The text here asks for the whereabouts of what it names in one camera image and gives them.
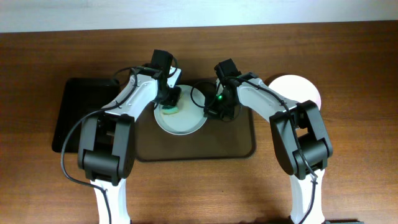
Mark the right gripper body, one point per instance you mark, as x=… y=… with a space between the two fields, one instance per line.
x=217 y=109

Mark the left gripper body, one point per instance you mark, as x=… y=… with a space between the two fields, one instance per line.
x=171 y=99

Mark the green yellow sponge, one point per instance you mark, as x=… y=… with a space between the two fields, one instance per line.
x=168 y=110

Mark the pale green stained plate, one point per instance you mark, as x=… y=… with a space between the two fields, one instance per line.
x=189 y=119

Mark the white plate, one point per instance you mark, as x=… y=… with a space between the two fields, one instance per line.
x=296 y=88

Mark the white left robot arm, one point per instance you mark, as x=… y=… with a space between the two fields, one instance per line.
x=106 y=150

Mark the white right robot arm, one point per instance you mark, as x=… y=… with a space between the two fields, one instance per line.
x=291 y=105

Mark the brown serving tray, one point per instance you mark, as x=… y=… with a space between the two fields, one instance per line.
x=214 y=140

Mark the black rectangular tray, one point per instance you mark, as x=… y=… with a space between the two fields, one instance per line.
x=80 y=97

